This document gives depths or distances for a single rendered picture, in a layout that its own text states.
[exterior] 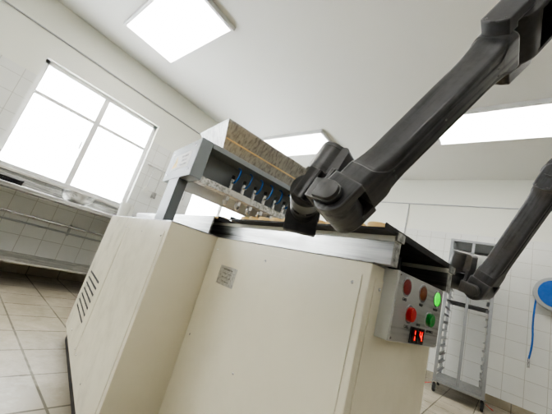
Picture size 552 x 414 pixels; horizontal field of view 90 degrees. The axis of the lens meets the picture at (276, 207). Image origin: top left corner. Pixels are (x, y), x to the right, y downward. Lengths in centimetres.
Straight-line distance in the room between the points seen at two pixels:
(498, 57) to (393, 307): 45
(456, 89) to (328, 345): 51
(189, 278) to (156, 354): 27
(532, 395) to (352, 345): 433
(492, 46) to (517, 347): 447
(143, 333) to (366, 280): 78
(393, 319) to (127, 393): 88
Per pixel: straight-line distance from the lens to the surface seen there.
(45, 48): 441
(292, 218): 55
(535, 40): 62
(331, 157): 48
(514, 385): 487
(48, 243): 421
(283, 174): 140
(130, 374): 116
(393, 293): 63
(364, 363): 64
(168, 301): 111
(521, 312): 487
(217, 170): 123
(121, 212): 378
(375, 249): 62
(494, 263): 104
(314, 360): 67
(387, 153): 44
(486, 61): 54
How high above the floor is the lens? 76
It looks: 13 degrees up
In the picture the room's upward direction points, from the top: 16 degrees clockwise
